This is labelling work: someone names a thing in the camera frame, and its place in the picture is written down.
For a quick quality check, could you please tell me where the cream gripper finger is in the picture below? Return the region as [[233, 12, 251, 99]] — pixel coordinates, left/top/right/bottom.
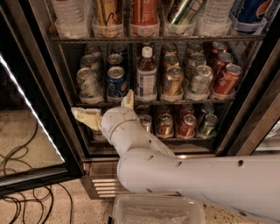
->
[[121, 89, 135, 109], [71, 107, 102, 130]]

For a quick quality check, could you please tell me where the blue pepsi can front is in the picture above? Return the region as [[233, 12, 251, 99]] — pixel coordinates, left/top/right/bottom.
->
[[107, 66, 128, 98]]

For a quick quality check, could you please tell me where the blue pepsi can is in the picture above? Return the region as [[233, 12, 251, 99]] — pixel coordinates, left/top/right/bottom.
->
[[110, 44, 128, 57], [107, 53, 123, 69], [107, 66, 128, 98]]

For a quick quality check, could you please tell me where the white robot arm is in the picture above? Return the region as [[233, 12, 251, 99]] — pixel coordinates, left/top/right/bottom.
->
[[71, 91, 280, 224]]

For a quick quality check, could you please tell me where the silver can bottom shelf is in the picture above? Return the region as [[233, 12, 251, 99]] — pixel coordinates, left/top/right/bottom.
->
[[140, 115, 152, 132]]

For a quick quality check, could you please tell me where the green white can front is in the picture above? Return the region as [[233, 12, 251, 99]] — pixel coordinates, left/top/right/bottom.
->
[[76, 67, 102, 98]]

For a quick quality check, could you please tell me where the green white can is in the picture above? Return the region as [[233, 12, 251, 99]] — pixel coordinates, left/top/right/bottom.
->
[[76, 67, 102, 98], [84, 44, 102, 56], [80, 54, 101, 73]]

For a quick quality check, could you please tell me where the iced tea bottle middle shelf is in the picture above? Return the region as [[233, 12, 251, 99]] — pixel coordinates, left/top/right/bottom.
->
[[136, 46, 158, 96]]

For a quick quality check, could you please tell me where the gold can bottom shelf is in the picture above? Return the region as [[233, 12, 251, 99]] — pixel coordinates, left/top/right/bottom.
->
[[157, 114, 173, 137]]

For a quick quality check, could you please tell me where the blue pepsi can back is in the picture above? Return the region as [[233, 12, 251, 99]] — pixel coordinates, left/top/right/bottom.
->
[[110, 44, 128, 57]]

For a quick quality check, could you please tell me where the gold can front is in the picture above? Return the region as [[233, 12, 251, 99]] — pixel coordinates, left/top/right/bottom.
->
[[162, 66, 184, 96]]

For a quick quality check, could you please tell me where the open glass fridge door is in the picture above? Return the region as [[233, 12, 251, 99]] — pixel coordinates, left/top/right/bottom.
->
[[0, 0, 83, 196]]

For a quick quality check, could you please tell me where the green white can back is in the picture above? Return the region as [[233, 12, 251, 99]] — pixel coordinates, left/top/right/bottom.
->
[[84, 44, 102, 56]]

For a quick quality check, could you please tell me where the red can bottom shelf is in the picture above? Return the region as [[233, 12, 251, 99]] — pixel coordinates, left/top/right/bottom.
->
[[178, 115, 197, 137]]

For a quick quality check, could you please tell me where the gold can back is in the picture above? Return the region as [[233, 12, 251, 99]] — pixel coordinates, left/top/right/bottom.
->
[[161, 43, 178, 56]]

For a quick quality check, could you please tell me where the silver green can front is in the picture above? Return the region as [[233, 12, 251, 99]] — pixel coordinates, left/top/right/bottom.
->
[[188, 65, 213, 95]]

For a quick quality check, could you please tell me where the silver green can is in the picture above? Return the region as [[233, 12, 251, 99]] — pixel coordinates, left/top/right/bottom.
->
[[185, 52, 207, 77], [188, 65, 213, 95], [185, 42, 203, 58]]

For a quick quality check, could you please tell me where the stainless steel fridge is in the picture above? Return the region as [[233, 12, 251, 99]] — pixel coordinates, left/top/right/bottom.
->
[[5, 0, 280, 200]]

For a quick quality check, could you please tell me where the silver green can back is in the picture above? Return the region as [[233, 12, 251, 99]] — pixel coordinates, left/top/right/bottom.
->
[[185, 42, 203, 58]]

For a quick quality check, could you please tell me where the green can bottom shelf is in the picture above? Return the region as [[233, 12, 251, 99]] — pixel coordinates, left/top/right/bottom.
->
[[198, 114, 218, 137]]

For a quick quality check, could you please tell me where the gold tall can top shelf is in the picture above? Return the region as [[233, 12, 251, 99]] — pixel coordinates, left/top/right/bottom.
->
[[94, 0, 123, 38]]

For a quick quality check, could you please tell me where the red can front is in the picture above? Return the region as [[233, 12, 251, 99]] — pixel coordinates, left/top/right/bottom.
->
[[213, 64, 242, 95]]

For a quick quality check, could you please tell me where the red can back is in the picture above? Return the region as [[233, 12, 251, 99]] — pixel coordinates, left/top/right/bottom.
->
[[206, 41, 228, 64]]

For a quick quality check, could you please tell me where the green tall can top shelf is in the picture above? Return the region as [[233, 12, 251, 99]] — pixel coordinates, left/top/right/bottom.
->
[[165, 0, 205, 34]]

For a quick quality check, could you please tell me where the blue pepsi bottle top shelf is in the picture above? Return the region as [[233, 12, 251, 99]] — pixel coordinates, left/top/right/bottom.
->
[[231, 0, 273, 34]]

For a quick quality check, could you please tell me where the clear plastic bin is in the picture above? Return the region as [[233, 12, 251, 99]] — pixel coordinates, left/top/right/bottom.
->
[[108, 194, 207, 224]]

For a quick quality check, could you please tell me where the clear water bottle top left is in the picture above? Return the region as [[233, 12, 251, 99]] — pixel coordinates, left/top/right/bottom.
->
[[52, 0, 92, 39]]

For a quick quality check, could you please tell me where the clear water bottle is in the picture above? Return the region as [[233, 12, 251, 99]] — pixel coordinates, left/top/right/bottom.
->
[[52, 0, 92, 39], [197, 0, 235, 37]]

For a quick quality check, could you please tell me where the clear water bottle top right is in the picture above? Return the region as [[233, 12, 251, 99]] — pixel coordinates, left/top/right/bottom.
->
[[197, 0, 235, 37]]

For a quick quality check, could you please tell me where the black floor cable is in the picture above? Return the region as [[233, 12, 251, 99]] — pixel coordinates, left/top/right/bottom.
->
[[0, 121, 74, 224]]

